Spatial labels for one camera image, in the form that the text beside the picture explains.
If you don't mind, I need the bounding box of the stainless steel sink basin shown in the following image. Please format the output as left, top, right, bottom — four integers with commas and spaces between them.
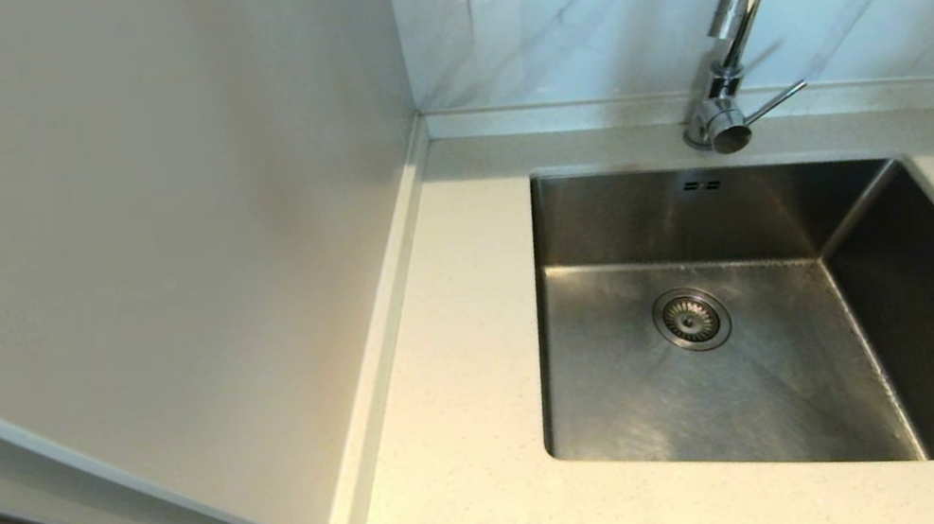
499, 103, 934, 524

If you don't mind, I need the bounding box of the round metal drain strainer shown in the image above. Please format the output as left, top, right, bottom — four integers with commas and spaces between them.
649, 281, 736, 359

